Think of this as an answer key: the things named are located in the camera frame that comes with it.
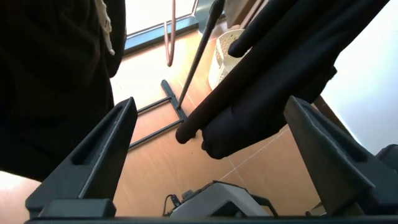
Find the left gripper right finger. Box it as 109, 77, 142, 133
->
283, 95, 398, 217

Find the pink clothes hanger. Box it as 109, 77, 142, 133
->
164, 0, 177, 68

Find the white laundry basket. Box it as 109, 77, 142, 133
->
207, 29, 247, 91

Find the black clothes rack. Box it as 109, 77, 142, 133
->
129, 0, 225, 151

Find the black cable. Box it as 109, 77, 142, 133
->
162, 194, 182, 217

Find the black knitted garment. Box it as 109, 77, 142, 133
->
0, 0, 127, 182

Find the window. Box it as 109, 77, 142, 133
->
124, 0, 218, 57

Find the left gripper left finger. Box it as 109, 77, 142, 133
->
25, 96, 138, 218

